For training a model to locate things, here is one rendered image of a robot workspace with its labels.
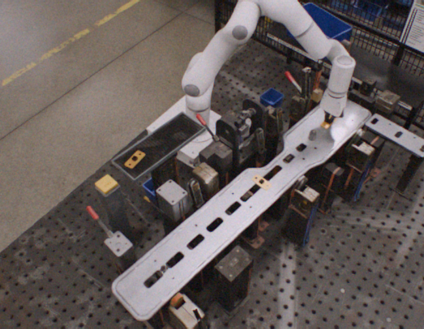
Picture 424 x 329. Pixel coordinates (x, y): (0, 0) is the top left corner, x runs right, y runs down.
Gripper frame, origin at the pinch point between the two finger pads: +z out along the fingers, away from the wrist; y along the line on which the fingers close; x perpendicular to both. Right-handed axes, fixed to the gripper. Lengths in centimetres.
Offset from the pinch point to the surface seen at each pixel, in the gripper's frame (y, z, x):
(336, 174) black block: 19.2, 4.1, -21.7
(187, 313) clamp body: 19, -3, -106
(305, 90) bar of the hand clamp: -13.8, -9.1, -1.6
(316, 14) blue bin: -47, -9, 52
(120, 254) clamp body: -12, -3, -108
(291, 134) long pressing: -7.8, 3.1, -16.9
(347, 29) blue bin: -26, -11, 49
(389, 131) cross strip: 22.6, 3.0, 14.1
